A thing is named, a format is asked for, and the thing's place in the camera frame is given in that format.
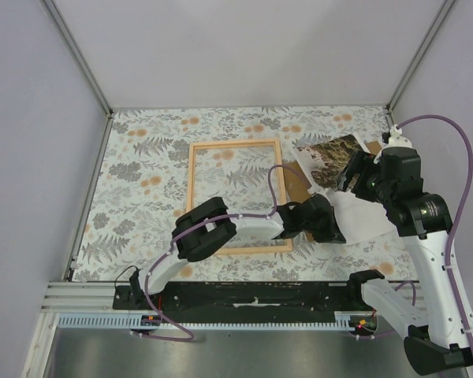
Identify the brown cardboard backing board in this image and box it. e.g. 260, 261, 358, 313
281, 140, 383, 242

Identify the landscape photo print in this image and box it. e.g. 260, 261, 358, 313
293, 133, 397, 245

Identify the light wooden picture frame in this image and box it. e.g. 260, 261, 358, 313
186, 139, 292, 255

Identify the clear acrylic sheet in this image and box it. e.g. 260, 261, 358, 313
193, 146, 287, 214

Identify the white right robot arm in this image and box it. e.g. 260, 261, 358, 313
337, 146, 473, 376

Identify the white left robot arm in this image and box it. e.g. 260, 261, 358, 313
129, 195, 346, 309

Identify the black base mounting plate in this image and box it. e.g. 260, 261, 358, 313
112, 281, 371, 315

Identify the floral patterned table mat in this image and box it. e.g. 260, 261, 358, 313
73, 106, 417, 282

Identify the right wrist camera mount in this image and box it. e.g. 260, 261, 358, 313
382, 124, 412, 149

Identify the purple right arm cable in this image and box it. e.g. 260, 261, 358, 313
354, 114, 473, 378

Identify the white slotted cable duct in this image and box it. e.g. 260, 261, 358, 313
58, 313, 355, 332

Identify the right aluminium frame post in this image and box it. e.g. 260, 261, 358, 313
386, 0, 458, 116

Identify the aluminium frame post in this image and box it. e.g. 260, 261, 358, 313
386, 0, 458, 116
43, 0, 114, 116

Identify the aluminium front rail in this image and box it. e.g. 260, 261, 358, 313
43, 280, 430, 316

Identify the left aluminium frame post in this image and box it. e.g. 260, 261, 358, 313
43, 0, 114, 116

